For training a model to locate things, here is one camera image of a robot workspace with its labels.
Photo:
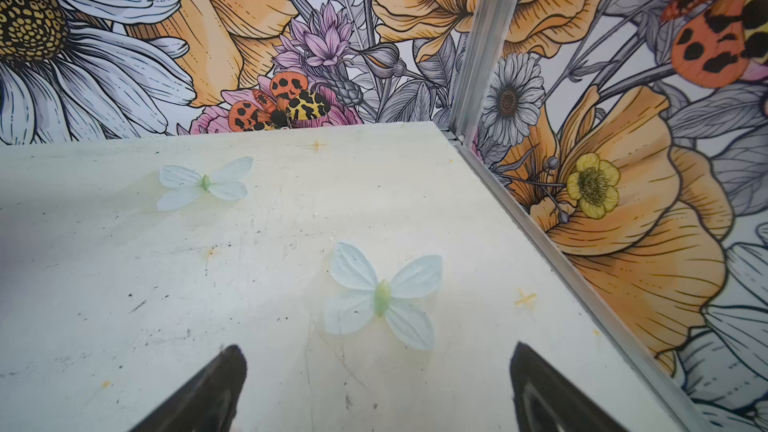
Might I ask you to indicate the aluminium table edge rail right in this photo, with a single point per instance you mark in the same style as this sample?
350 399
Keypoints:
667 393

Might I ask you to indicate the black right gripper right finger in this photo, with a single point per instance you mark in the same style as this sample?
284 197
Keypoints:
545 400

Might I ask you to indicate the aluminium corner frame post right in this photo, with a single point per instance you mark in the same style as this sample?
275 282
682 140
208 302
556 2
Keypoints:
490 27

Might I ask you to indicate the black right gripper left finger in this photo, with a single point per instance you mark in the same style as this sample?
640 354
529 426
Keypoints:
206 402

